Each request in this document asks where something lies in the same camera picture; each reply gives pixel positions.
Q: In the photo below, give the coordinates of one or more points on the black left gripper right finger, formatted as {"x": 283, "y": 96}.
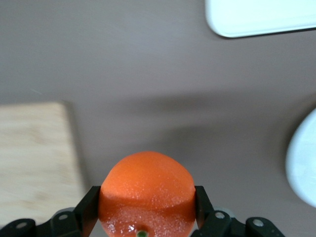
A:
{"x": 205, "y": 214}

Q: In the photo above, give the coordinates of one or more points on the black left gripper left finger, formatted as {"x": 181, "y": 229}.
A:
{"x": 85, "y": 212}

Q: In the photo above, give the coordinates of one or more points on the orange fruit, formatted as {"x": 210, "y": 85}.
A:
{"x": 148, "y": 187}

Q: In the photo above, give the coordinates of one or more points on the white round plate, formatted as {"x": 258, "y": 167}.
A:
{"x": 306, "y": 160}

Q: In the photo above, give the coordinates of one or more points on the wooden cutting board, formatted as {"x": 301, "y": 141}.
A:
{"x": 32, "y": 153}

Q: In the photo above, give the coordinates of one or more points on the cream bear print tray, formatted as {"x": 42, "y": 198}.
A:
{"x": 259, "y": 17}

